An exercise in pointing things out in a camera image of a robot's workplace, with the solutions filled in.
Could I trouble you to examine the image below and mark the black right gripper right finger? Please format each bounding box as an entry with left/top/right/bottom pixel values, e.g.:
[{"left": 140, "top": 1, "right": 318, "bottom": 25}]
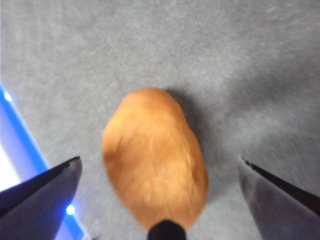
[{"left": 237, "top": 155, "right": 320, "bottom": 240}]

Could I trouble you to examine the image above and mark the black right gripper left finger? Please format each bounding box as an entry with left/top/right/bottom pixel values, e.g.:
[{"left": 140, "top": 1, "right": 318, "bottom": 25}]
[{"left": 0, "top": 156, "right": 83, "bottom": 240}]

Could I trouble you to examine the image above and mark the brown potato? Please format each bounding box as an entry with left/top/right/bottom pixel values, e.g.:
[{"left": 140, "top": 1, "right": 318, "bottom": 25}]
[{"left": 101, "top": 87, "right": 209, "bottom": 231}]

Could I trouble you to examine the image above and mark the blue lit table edge strip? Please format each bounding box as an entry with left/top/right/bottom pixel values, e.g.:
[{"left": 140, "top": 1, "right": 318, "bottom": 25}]
[{"left": 0, "top": 82, "right": 91, "bottom": 240}]

